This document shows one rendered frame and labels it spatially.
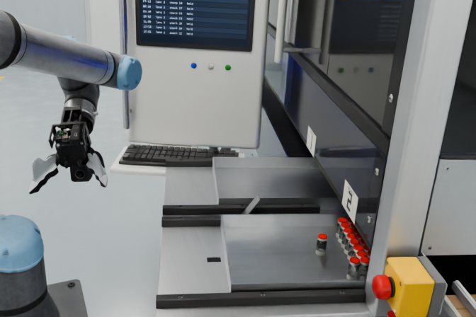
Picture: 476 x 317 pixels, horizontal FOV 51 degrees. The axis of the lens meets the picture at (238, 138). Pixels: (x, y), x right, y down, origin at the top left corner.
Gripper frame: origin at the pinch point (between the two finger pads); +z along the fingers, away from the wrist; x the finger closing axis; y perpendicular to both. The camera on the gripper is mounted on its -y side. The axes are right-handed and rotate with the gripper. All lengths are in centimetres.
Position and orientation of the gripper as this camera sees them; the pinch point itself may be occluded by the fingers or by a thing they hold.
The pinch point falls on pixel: (68, 193)
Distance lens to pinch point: 107.3
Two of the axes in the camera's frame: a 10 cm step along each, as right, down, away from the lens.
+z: 1.2, 6.6, -7.4
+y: -0.1, -7.5, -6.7
